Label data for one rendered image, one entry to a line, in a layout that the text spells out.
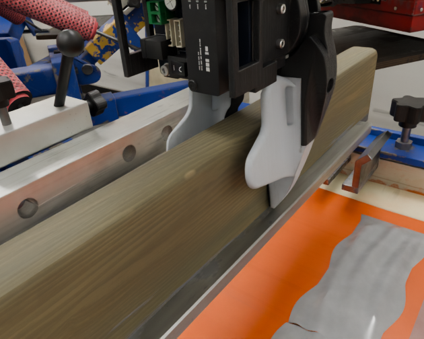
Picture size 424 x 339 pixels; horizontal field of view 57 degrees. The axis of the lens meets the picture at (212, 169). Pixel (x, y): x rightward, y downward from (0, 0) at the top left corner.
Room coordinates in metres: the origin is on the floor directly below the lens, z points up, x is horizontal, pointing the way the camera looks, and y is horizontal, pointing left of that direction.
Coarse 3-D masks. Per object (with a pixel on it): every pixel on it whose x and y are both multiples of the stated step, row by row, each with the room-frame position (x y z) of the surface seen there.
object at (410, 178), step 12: (348, 168) 0.44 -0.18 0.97; (384, 168) 0.42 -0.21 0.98; (396, 168) 0.41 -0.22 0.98; (408, 168) 0.40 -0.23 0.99; (420, 168) 0.39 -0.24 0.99; (372, 180) 0.42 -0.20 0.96; (384, 180) 0.42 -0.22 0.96; (396, 180) 0.41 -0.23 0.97; (408, 180) 0.40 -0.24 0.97; (420, 180) 0.39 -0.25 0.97; (420, 192) 0.39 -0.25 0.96
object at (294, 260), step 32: (320, 192) 0.41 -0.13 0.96; (288, 224) 0.35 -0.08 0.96; (320, 224) 0.35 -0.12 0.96; (352, 224) 0.34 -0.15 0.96; (416, 224) 0.33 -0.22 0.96; (256, 256) 0.30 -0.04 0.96; (288, 256) 0.30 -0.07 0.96; (320, 256) 0.30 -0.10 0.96; (224, 288) 0.26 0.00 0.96; (256, 288) 0.26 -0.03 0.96; (288, 288) 0.26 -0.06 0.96; (416, 288) 0.25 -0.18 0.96; (288, 320) 0.22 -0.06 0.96; (416, 320) 0.21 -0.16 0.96
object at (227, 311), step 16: (224, 304) 0.24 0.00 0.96; (240, 304) 0.24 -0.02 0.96; (208, 320) 0.23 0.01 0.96; (224, 320) 0.23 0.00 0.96; (240, 320) 0.23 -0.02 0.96; (256, 320) 0.22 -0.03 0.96; (272, 320) 0.22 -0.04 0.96; (192, 336) 0.21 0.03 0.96; (208, 336) 0.21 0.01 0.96; (224, 336) 0.21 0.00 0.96; (240, 336) 0.21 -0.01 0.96; (256, 336) 0.21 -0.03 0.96; (272, 336) 0.21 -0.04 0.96
